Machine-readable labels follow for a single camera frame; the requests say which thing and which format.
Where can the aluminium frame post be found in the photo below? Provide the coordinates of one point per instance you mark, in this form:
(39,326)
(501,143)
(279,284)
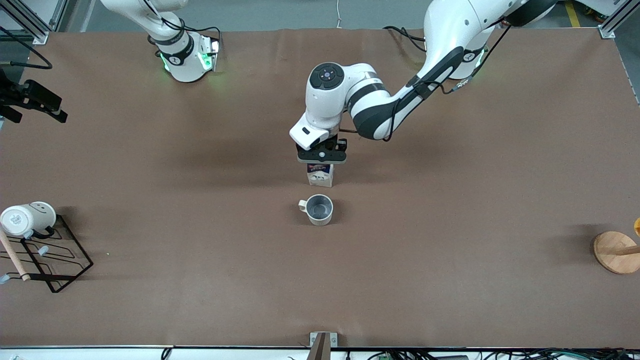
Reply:
(617,22)
(30,22)

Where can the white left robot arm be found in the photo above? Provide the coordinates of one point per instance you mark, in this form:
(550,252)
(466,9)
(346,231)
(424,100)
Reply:
(325,100)

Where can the round wooden stand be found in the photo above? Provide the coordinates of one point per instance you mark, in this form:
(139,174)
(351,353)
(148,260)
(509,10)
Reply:
(612,250)

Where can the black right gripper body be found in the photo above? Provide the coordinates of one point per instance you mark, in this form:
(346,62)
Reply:
(31,96)

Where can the yellow object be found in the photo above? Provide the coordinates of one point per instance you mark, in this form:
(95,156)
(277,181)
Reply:
(637,226)

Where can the pale blue peg cap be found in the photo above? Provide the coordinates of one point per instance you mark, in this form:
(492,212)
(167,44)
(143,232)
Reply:
(28,234)
(4,279)
(43,250)

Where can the metal bracket with post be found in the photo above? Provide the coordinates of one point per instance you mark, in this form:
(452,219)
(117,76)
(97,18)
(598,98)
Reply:
(320,345)

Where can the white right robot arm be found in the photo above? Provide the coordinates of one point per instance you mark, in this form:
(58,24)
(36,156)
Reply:
(182,65)

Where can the grey ceramic cup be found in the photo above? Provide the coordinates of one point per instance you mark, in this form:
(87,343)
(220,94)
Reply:
(319,209)

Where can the white smiley face mug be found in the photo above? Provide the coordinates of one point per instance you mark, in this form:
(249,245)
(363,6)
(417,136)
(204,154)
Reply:
(27,217)

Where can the blue white milk carton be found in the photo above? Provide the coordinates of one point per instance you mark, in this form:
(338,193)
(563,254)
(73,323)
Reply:
(320,175)

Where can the brown table cover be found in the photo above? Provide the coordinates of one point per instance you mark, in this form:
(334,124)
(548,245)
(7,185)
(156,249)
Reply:
(450,280)

